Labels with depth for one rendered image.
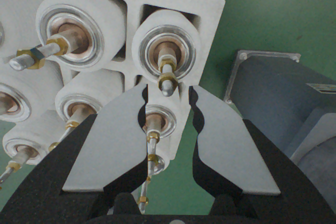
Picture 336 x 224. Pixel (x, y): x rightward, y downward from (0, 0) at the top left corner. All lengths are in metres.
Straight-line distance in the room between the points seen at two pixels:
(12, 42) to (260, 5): 0.50
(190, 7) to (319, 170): 0.30
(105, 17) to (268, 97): 0.33
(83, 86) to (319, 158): 0.36
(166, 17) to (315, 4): 0.45
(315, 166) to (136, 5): 0.35
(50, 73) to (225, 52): 0.43
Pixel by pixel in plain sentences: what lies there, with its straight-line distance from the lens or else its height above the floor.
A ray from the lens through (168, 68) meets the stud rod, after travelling 0.16.
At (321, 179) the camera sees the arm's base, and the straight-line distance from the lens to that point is 0.33.
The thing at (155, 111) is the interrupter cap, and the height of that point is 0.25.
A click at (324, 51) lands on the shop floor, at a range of 0.66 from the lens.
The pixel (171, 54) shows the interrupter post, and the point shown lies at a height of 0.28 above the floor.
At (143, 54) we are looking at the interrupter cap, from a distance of 0.21.
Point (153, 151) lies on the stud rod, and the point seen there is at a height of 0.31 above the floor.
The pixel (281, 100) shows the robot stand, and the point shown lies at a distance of 0.36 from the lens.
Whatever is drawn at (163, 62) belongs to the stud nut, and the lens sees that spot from 0.17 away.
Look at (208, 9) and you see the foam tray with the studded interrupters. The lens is 0.28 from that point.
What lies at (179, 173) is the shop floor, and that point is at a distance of 0.88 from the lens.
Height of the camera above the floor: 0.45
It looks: 57 degrees down
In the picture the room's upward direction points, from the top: 179 degrees clockwise
